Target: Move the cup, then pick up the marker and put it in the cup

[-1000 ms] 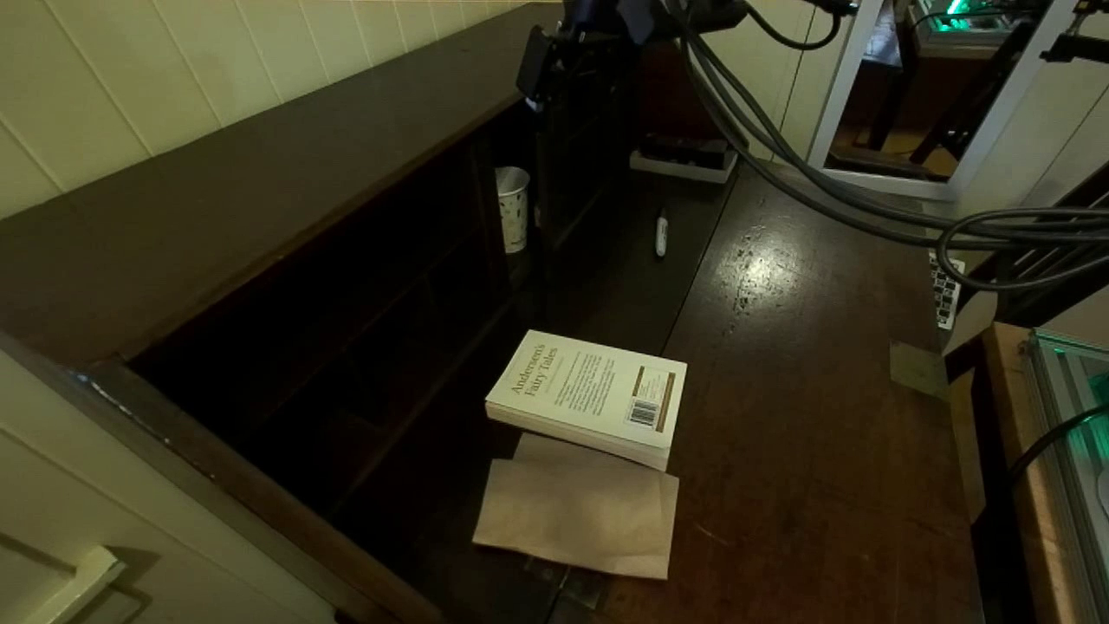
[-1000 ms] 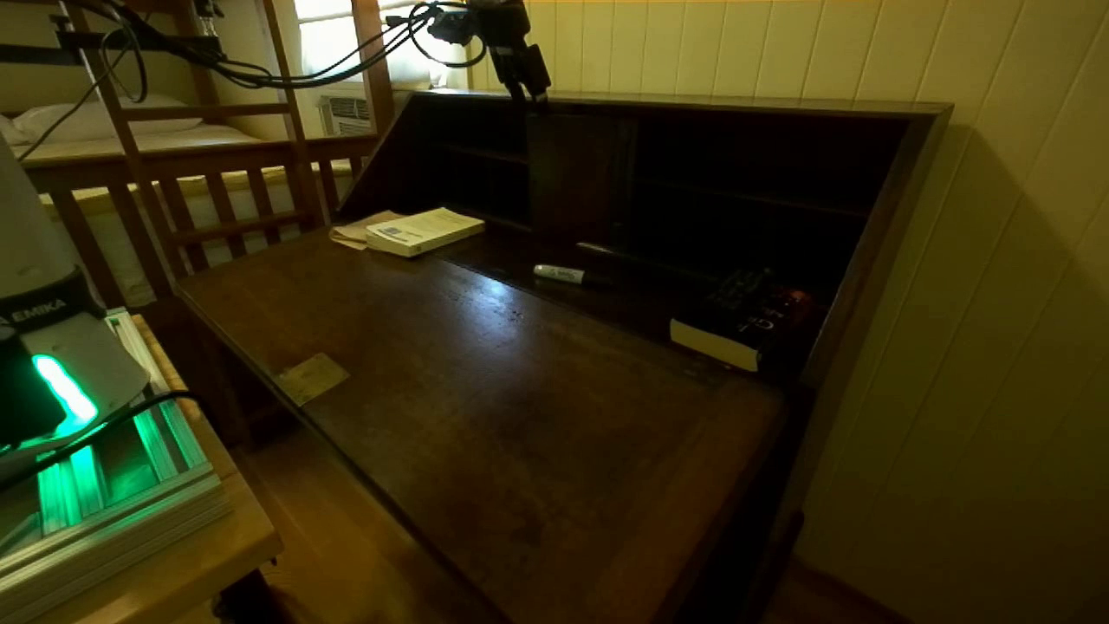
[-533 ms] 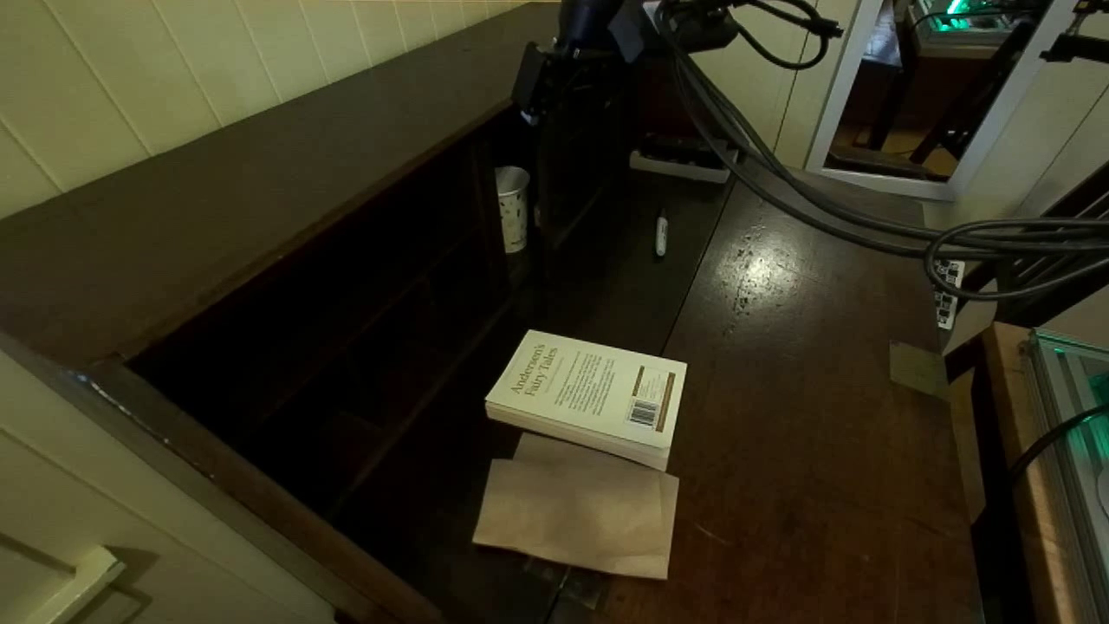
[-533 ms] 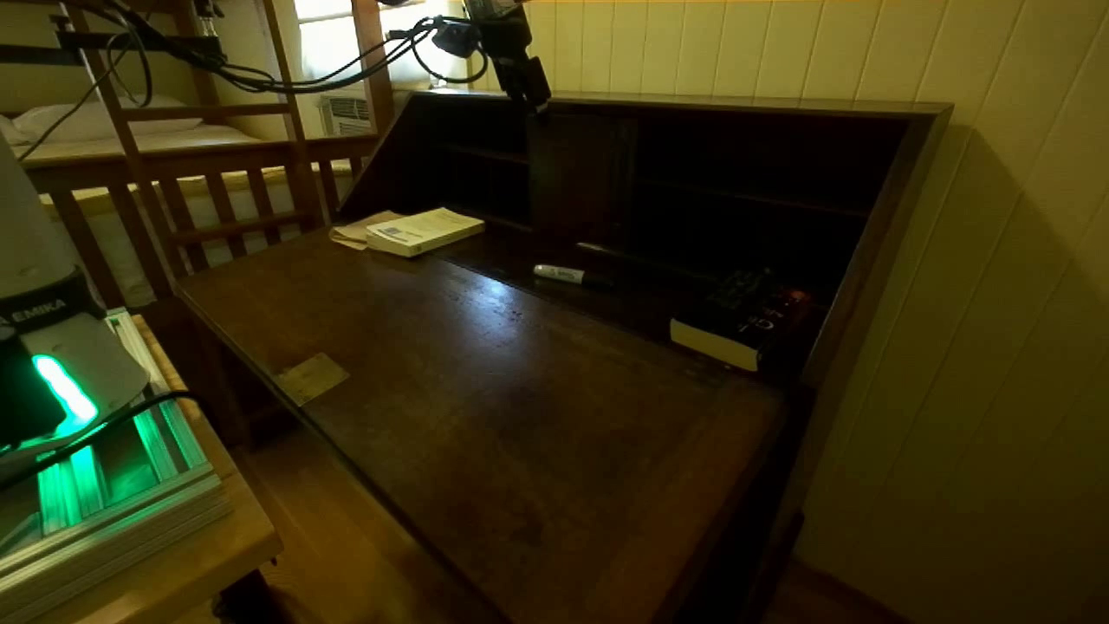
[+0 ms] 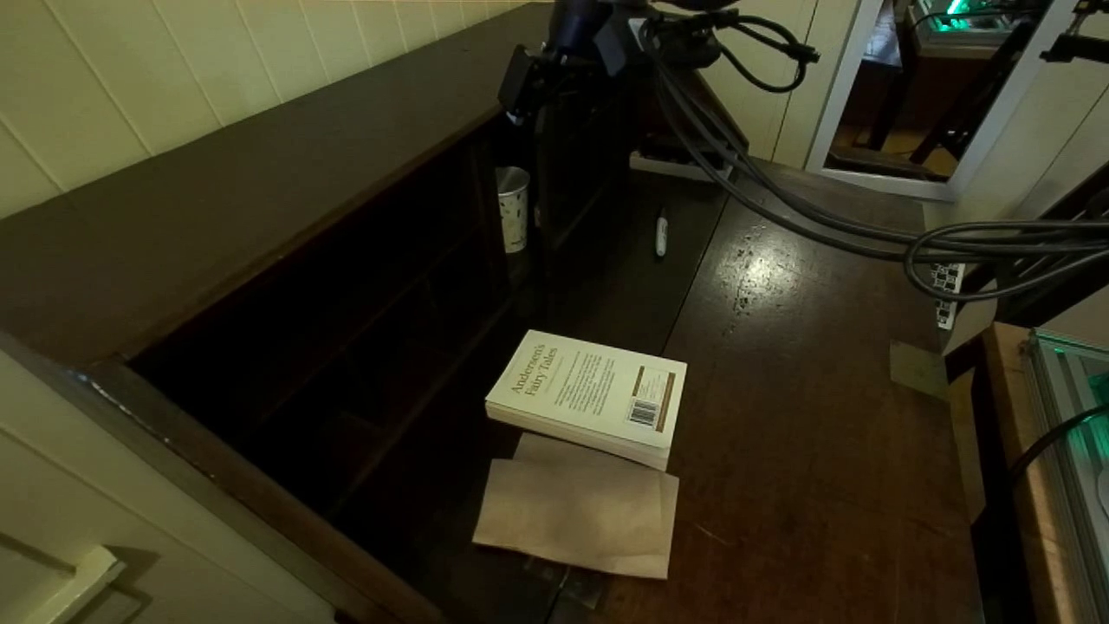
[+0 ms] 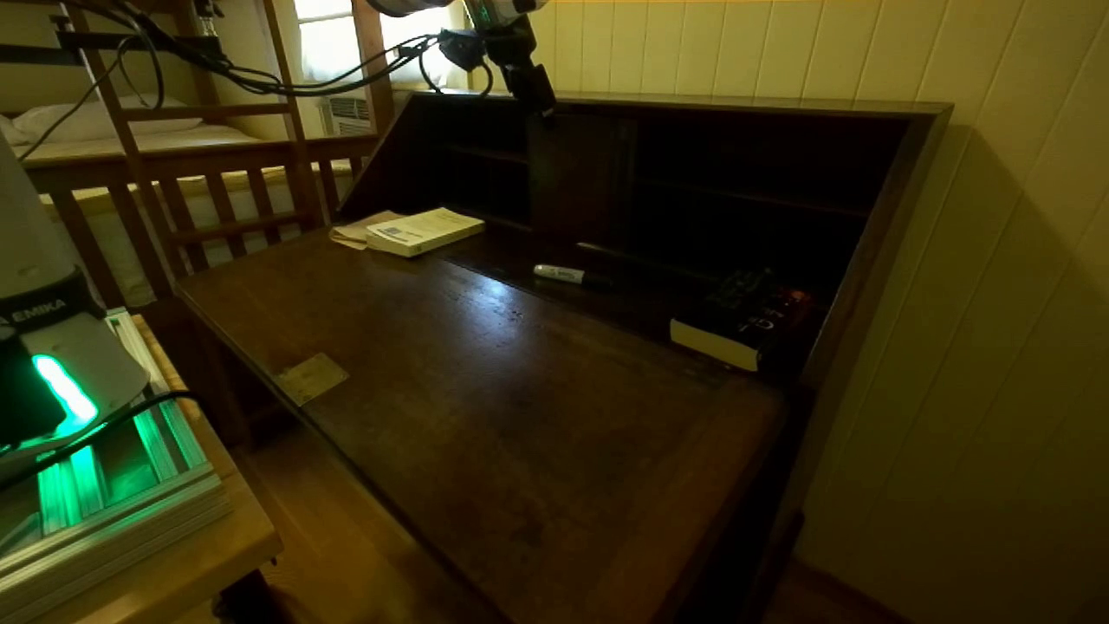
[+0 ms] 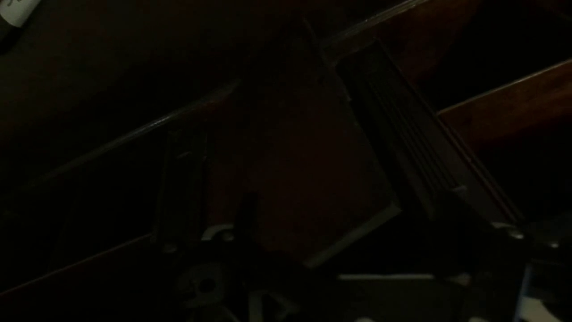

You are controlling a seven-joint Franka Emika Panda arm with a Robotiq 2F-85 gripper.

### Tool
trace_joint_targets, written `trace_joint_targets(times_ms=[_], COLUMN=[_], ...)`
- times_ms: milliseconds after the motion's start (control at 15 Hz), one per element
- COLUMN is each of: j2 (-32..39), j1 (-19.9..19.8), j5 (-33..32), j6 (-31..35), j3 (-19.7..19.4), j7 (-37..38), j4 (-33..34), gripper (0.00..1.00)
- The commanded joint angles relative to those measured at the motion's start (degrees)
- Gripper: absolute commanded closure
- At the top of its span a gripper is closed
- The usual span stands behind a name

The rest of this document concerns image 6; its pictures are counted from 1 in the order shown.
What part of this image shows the dark wooden secretary desk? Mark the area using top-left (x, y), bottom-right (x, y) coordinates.
top-left (171, 85), bottom-right (958, 624)

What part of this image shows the single black cable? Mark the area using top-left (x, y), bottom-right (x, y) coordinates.
top-left (0, 383), bottom-right (202, 490)

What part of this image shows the pale notepad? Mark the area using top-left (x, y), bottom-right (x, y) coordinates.
top-left (327, 208), bottom-right (401, 256)

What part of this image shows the aluminium frame platform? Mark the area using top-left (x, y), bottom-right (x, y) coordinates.
top-left (0, 305), bottom-right (234, 609)

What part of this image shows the wooden slatted railing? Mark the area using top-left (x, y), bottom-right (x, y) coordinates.
top-left (21, 132), bottom-right (384, 313)

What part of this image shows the grey metal base plate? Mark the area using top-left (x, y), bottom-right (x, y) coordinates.
top-left (17, 309), bottom-right (156, 427)

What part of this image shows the black cable bundle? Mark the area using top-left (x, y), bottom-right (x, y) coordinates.
top-left (0, 0), bottom-right (496, 165)

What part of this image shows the dark book with white pages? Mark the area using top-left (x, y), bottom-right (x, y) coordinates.
top-left (667, 287), bottom-right (813, 376)

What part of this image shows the black remote control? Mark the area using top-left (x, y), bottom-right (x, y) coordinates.
top-left (699, 262), bottom-right (813, 347)

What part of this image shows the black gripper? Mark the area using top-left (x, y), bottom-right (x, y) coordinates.
top-left (460, 0), bottom-right (562, 117)

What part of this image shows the white boxy appliance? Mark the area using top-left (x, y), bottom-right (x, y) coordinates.
top-left (316, 94), bottom-right (378, 138)

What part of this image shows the white black-capped marker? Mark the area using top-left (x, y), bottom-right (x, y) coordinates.
top-left (529, 261), bottom-right (631, 293)

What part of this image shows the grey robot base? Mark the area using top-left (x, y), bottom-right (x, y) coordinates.
top-left (0, 136), bottom-right (96, 339)

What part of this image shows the square pale paper coaster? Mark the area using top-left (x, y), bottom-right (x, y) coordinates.
top-left (270, 349), bottom-right (354, 409)

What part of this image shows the bright window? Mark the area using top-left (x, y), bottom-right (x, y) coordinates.
top-left (287, 0), bottom-right (469, 94)

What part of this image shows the stack of papers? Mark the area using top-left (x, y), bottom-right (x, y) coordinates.
top-left (362, 203), bottom-right (488, 262)

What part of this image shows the white bed mattress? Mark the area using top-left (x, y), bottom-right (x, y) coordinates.
top-left (0, 94), bottom-right (298, 165)

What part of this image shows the wooden ladder frame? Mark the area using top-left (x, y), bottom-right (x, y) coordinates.
top-left (54, 0), bottom-right (399, 290)

